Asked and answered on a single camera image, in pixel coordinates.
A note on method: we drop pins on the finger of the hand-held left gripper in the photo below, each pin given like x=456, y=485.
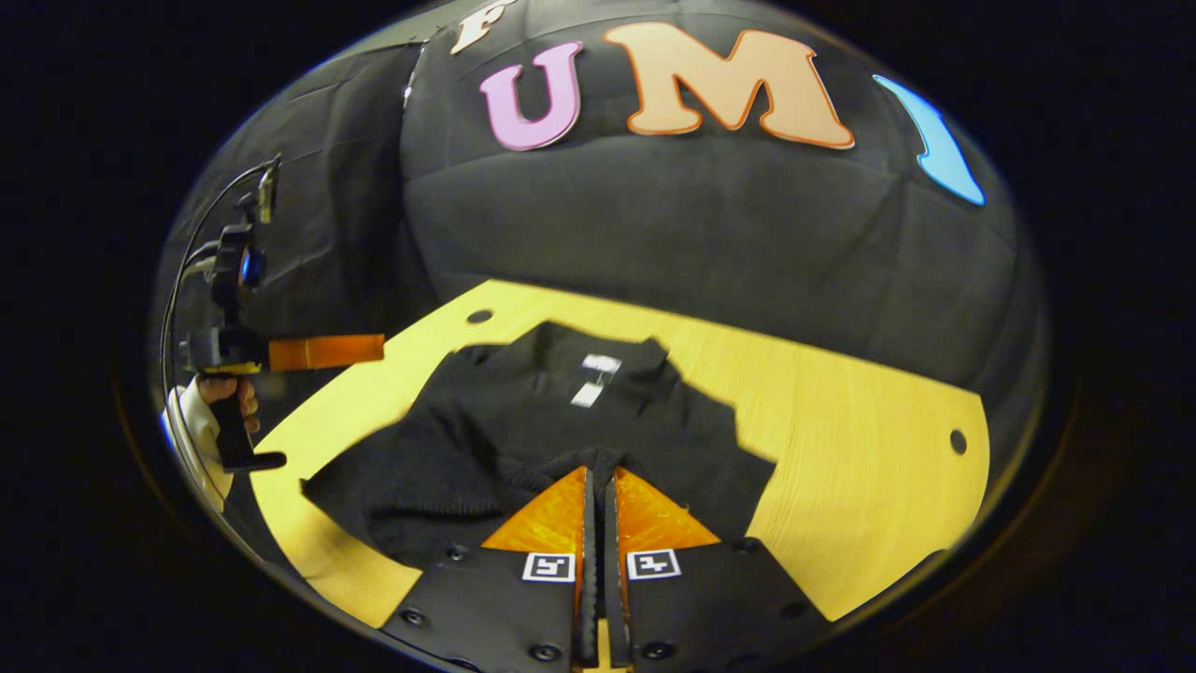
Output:
x=327, y=353

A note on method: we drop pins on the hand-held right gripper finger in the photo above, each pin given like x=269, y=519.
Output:
x=612, y=579
x=589, y=579

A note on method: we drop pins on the black knit garment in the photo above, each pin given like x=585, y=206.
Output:
x=486, y=439

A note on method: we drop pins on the black backdrop cloth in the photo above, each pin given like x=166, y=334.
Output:
x=654, y=215

